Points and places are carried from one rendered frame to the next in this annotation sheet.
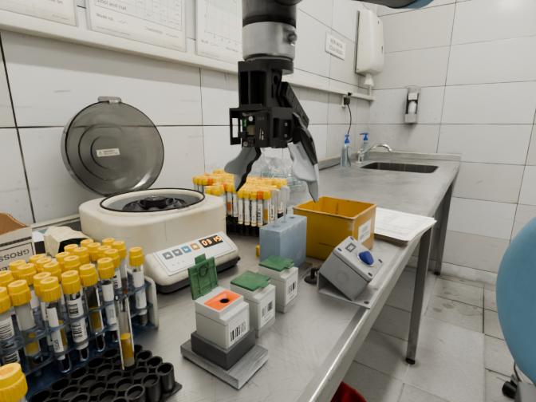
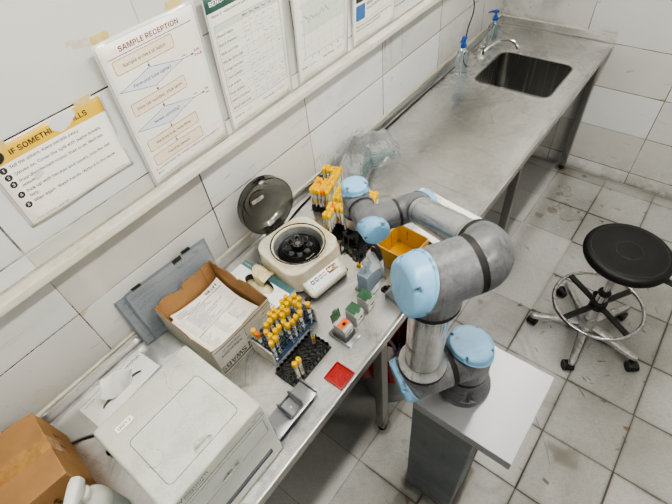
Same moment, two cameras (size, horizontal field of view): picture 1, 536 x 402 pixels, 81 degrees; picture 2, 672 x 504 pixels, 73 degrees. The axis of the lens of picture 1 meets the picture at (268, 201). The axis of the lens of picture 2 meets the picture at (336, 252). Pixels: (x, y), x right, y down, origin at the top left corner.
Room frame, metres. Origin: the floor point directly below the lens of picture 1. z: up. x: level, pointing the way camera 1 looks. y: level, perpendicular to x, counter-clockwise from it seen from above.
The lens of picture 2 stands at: (-0.45, -0.09, 2.16)
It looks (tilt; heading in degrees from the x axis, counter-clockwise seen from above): 48 degrees down; 10
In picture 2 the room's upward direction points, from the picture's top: 8 degrees counter-clockwise
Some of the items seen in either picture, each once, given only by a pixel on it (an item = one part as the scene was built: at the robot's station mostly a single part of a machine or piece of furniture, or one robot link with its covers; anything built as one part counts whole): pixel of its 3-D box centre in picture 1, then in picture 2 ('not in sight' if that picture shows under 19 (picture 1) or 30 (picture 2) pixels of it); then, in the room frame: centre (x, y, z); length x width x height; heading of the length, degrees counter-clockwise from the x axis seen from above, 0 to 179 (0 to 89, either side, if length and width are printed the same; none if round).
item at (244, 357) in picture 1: (223, 344); (344, 333); (0.32, 0.05, 0.89); 0.09 x 0.05 x 0.04; 55
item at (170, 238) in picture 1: (161, 228); (303, 256); (0.61, 0.22, 0.94); 0.30 x 0.24 x 0.12; 47
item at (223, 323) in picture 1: (222, 324); (343, 328); (0.32, 0.05, 0.92); 0.05 x 0.04 x 0.06; 55
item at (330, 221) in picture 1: (334, 228); (402, 250); (0.64, -0.14, 0.93); 0.13 x 0.13 x 0.10; 53
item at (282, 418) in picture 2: not in sight; (285, 412); (0.04, 0.20, 0.92); 0.21 x 0.07 x 0.05; 146
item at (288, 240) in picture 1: (284, 248); (370, 275); (0.53, -0.03, 0.92); 0.10 x 0.07 x 0.10; 148
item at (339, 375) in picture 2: not in sight; (339, 375); (0.18, 0.06, 0.88); 0.07 x 0.07 x 0.01; 56
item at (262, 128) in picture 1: (266, 107); (357, 238); (0.48, 0.00, 1.17); 0.09 x 0.08 x 0.12; 148
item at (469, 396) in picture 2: not in sight; (464, 374); (0.15, -0.30, 0.97); 0.15 x 0.15 x 0.10
